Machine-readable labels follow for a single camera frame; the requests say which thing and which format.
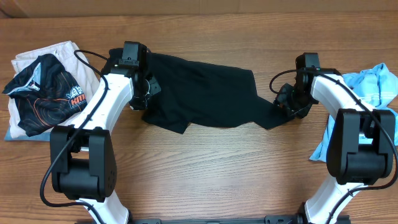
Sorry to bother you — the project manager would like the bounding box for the light blue t-shirt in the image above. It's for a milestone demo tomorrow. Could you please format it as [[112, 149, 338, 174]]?
[[309, 63, 397, 162]]

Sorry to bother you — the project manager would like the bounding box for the beige folded garment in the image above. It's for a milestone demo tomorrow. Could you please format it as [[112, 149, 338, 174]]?
[[8, 40, 100, 138]]

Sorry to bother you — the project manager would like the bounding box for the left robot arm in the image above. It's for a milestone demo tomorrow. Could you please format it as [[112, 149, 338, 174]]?
[[40, 41, 160, 223]]

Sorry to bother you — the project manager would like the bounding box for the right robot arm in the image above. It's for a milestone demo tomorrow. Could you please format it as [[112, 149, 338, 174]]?
[[264, 53, 397, 224]]

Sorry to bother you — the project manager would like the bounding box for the black orange printed jersey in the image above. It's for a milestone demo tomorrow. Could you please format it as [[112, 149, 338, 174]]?
[[2, 54, 88, 137]]

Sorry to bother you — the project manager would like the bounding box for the black t-shirt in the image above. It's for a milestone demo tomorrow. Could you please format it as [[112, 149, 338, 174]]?
[[101, 47, 293, 134]]

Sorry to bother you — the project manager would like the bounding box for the grey blue folded cloth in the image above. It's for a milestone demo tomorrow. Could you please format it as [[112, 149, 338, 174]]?
[[4, 128, 50, 142]]

